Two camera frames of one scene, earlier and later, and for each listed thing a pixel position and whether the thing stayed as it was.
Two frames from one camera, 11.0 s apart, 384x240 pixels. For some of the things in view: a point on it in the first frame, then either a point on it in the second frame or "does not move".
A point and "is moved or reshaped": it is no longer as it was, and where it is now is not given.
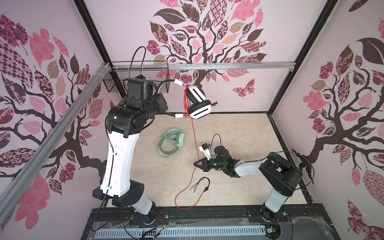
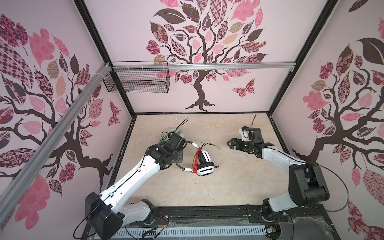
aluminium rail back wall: (192, 65) does not move
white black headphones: (200, 106) is moved or reshaped
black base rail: (310, 218) does not move
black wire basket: (117, 80) does not move
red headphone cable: (188, 115) is moved or reshaped
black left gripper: (162, 106) → (179, 158)
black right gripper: (204, 166) → (233, 140)
